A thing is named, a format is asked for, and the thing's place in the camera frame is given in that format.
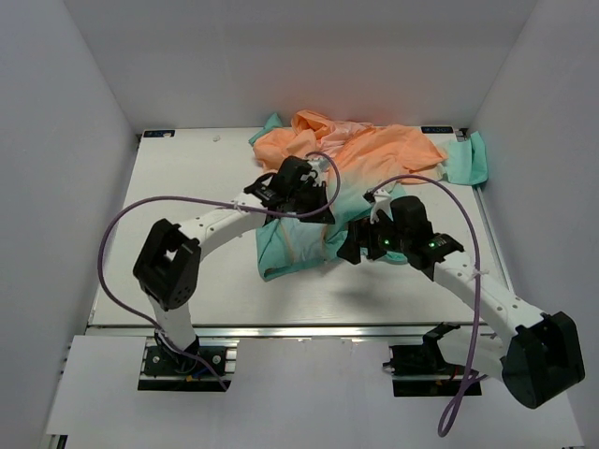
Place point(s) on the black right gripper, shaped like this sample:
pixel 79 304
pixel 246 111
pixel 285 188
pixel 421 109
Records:
pixel 363 232

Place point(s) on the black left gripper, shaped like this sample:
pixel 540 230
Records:
pixel 323 217

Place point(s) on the orange and teal jacket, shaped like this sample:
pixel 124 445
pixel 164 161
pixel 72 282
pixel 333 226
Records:
pixel 364 155

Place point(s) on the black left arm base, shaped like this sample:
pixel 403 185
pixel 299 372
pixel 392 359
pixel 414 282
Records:
pixel 164 371

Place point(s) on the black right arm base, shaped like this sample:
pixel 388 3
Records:
pixel 420 371

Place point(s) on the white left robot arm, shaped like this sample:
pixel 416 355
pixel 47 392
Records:
pixel 168 264

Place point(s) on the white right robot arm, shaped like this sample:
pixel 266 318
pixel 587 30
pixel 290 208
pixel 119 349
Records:
pixel 535 354

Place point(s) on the blue right table label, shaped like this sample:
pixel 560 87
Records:
pixel 435 130

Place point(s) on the blue table label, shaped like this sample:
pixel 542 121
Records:
pixel 159 133
pixel 435 130

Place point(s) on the blue left table label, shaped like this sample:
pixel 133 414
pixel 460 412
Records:
pixel 159 133

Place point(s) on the aluminium table edge rail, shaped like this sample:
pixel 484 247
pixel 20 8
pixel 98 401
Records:
pixel 300 332

